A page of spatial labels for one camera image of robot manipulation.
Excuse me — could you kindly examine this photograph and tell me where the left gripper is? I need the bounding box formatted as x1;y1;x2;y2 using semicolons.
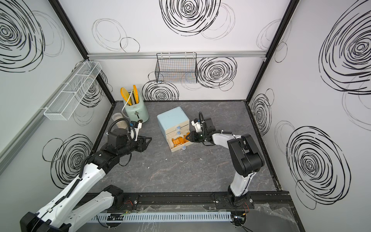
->
118;134;153;158

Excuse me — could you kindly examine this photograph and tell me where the orange cookie packet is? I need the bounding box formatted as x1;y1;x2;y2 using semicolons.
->
172;137;181;147
178;136;187;145

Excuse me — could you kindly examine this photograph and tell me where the cream drawer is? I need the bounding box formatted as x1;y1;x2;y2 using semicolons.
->
165;122;189;134
167;132;193;153
166;128;190;140

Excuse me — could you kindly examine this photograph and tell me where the blue cream drawer cabinet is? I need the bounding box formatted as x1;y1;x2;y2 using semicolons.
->
157;107;189;140

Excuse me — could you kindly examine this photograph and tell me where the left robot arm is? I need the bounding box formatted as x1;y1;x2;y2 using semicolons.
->
20;119;152;232

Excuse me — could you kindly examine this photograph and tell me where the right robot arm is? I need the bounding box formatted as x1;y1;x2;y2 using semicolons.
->
185;112;265;207

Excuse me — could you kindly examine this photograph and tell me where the clear plastic cup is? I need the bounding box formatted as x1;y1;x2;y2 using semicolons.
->
112;113;128;129

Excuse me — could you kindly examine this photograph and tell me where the mint green toaster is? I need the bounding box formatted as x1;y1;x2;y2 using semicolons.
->
124;96;149;123

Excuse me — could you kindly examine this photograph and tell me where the yellow toast slice right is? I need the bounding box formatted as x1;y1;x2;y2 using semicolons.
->
133;85;139;104

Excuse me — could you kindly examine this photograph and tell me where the yellow toast slice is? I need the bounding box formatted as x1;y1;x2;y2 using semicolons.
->
133;85;139;104
120;88;132;105

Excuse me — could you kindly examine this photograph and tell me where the yellow toast slice left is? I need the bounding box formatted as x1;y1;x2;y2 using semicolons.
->
120;88;132;105

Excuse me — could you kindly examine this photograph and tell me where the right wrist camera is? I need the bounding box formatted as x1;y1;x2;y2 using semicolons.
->
191;119;203;132

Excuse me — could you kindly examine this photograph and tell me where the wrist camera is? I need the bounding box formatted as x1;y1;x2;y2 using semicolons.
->
191;119;203;132
130;121;142;141

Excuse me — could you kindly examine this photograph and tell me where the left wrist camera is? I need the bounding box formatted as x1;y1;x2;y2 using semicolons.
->
130;121;142;141

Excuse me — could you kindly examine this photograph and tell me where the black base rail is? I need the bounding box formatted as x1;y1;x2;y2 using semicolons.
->
108;191;292;212

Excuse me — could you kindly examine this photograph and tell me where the black wire wall basket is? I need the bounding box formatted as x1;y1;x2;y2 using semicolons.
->
155;52;198;84

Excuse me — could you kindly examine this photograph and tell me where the slotted grey cable duct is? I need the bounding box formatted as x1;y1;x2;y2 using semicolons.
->
89;212;233;223

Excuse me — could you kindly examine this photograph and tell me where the white mesh wall shelf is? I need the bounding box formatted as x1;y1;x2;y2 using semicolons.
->
43;61;102;120

